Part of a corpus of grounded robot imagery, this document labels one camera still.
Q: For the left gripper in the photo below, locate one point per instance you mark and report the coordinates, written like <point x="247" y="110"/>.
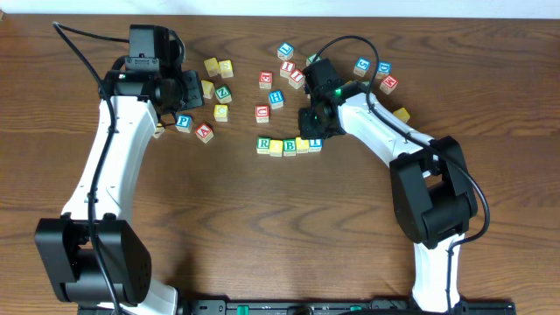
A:
<point x="192" y="88"/>

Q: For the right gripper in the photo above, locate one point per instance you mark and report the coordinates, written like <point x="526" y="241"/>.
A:
<point x="305" y="129"/>

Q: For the blue T block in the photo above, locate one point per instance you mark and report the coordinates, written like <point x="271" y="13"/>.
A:
<point x="315" y="145"/>

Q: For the yellow O block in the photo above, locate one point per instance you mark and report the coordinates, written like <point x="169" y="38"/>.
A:
<point x="302" y="145"/>
<point x="276" y="148"/>

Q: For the green B block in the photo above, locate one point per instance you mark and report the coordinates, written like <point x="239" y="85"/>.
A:
<point x="289" y="147"/>

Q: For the red U block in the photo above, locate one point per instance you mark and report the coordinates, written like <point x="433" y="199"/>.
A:
<point x="262" y="113"/>

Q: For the green R block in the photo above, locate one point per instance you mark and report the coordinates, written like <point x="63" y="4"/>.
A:
<point x="263" y="145"/>

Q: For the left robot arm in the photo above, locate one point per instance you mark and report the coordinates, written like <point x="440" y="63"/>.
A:
<point x="91" y="254"/>

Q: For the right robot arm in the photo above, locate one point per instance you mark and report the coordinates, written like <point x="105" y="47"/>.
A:
<point x="433" y="200"/>

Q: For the blue P block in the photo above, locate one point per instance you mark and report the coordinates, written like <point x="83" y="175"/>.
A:
<point x="184" y="123"/>

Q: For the yellow block beside L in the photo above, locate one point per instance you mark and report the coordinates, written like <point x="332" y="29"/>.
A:
<point x="208" y="89"/>

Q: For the yellow block far left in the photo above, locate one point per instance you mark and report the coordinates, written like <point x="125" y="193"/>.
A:
<point x="159" y="131"/>

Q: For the red I block lower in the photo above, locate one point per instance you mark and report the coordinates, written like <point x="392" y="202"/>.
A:
<point x="296" y="78"/>

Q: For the red i block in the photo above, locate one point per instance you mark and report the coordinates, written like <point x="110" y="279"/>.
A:
<point x="296" y="78"/>
<point x="286" y="68"/>

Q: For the red A block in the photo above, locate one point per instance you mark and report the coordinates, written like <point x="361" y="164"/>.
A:
<point x="204" y="133"/>

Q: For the yellow block top left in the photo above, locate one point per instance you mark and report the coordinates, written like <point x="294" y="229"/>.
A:
<point x="212" y="67"/>

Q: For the blue H block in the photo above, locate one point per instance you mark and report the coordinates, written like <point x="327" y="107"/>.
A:
<point x="276" y="99"/>

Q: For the green Z block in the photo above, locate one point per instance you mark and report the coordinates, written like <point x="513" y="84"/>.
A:
<point x="223" y="94"/>

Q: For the yellow C block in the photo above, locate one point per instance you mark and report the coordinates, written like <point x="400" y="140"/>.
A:
<point x="221" y="113"/>

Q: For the yellow S block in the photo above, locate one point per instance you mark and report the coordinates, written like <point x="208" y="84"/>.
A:
<point x="226" y="69"/>

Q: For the green 4 block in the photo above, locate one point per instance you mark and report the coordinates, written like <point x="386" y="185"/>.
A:
<point x="311" y="59"/>

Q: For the red I block upper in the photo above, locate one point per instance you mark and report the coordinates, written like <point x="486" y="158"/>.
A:
<point x="286" y="68"/>

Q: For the blue G block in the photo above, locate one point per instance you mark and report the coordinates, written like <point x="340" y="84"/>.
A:
<point x="361" y="67"/>

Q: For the red E block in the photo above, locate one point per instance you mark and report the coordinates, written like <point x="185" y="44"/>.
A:
<point x="265" y="80"/>

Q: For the red M block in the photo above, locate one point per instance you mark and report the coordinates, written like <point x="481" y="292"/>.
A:
<point x="388" y="84"/>

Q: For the blue L block top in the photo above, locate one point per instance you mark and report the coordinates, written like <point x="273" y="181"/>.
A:
<point x="285" y="51"/>

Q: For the yellow block far right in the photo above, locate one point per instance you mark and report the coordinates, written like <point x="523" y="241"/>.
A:
<point x="402" y="114"/>

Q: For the blue D block right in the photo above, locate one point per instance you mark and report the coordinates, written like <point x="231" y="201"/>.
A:
<point x="383" y="70"/>

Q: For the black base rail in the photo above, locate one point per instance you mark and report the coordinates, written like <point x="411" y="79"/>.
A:
<point x="376" y="306"/>

